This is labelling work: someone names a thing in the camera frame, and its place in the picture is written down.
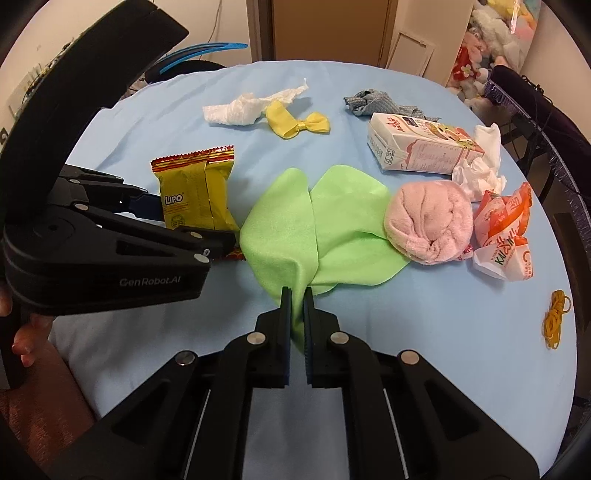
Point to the white paper towel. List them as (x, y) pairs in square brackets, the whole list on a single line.
[(240, 108)]

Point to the red wrapper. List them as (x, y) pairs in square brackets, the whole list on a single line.
[(234, 254)]

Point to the rolled pink towel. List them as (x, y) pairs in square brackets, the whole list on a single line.
[(429, 221)]

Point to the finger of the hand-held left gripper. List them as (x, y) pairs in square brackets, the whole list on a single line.
[(147, 207), (184, 237)]

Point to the yellow ribbon bow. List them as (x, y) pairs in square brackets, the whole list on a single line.
[(295, 122)]

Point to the brown wooden door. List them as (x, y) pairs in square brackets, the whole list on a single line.
[(332, 27)]

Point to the crumpled white tissue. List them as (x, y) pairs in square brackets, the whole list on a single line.
[(482, 170)]

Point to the white framed panel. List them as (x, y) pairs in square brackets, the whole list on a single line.
[(411, 53)]

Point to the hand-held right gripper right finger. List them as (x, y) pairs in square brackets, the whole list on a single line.
[(308, 341)]

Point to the black metal chair frame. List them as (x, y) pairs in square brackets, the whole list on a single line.
[(528, 147)]

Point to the yellow rubber bands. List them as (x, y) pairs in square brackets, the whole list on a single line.
[(555, 318)]

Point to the bicycle with blue fender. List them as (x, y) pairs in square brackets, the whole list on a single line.
[(194, 57)]

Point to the pile of plush toys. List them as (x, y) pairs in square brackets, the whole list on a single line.
[(494, 50)]

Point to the white milk carton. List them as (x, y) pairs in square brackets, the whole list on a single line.
[(415, 147)]

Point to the person's left hand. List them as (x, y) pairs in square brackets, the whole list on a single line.
[(28, 341)]

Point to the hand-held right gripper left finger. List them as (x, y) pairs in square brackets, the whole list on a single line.
[(287, 341)]

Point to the purple fringed fabric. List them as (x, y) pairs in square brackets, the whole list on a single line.
[(545, 110)]

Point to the grey-blue crumpled cloth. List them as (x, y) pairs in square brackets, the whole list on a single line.
[(369, 102)]

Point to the yellow snack packet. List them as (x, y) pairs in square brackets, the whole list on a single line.
[(198, 194)]

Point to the green cloth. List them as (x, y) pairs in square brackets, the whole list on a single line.
[(286, 230)]

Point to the orange and white wrapper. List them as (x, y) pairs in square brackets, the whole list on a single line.
[(503, 230)]

